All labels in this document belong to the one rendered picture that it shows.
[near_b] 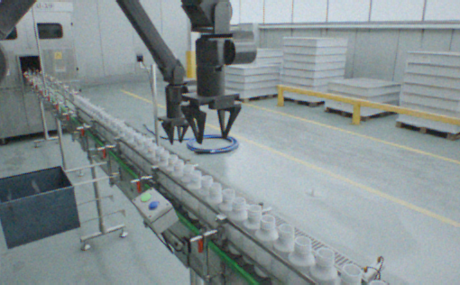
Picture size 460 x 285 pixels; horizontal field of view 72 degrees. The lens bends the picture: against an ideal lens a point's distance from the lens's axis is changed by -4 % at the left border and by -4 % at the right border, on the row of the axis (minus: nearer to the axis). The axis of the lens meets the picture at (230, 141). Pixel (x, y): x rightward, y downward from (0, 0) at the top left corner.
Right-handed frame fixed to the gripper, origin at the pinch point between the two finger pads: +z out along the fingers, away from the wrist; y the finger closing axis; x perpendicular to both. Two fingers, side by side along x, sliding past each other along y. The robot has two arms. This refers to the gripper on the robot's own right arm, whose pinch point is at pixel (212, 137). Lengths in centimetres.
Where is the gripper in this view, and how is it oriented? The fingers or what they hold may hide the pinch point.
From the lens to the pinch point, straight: 68.4
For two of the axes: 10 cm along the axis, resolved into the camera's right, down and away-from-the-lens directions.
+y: 8.0, -2.0, 5.7
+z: 0.1, 9.5, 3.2
